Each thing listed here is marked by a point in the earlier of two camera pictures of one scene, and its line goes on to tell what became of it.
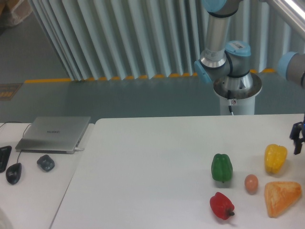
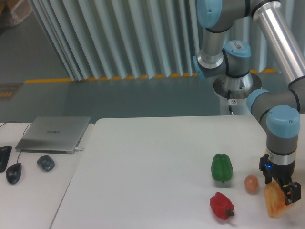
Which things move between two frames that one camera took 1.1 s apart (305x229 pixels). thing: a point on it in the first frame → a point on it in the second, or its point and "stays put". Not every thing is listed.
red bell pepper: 221,206 stays put
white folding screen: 119,39 stays put
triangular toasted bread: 279,195 stays put
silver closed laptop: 53,134 stays put
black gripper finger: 298,142 → 268,180
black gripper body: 298,132 → 283,173
